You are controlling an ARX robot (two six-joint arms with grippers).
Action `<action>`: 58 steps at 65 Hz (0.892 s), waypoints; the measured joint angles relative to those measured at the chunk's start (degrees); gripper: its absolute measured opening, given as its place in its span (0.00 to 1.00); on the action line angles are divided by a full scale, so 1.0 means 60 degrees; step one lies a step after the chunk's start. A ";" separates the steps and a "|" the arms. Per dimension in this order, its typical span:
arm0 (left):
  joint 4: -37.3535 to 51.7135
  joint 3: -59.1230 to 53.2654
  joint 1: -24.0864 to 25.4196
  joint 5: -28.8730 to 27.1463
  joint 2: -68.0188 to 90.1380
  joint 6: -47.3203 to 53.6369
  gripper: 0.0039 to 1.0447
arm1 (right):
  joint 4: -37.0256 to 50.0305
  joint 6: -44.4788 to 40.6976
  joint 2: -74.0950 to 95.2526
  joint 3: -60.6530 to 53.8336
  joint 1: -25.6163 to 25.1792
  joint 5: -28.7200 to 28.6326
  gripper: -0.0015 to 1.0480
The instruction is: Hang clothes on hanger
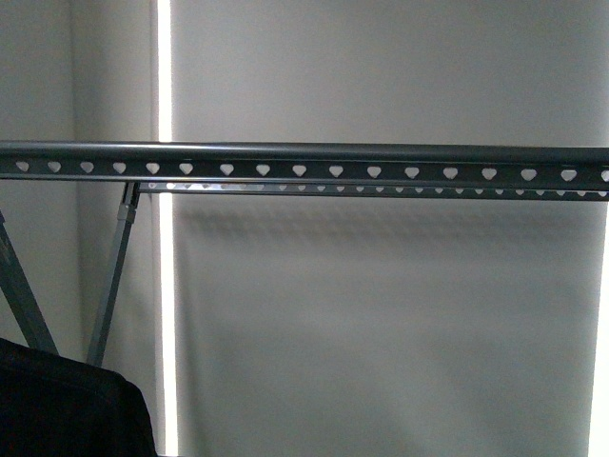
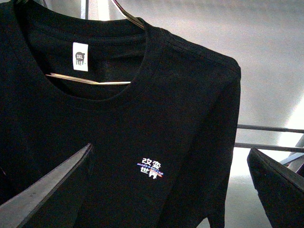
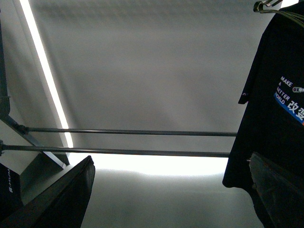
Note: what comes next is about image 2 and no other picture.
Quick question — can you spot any dark metal rack frame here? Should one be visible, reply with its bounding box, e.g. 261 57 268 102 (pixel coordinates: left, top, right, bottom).
230 122 304 177

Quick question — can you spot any black t-shirt small logo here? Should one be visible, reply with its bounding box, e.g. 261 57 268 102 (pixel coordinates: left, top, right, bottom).
0 0 241 228

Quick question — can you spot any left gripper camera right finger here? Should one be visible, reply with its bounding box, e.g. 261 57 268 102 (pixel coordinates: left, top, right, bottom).
247 148 304 228

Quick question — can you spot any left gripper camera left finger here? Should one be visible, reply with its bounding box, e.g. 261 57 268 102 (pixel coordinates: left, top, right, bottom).
0 144 93 228

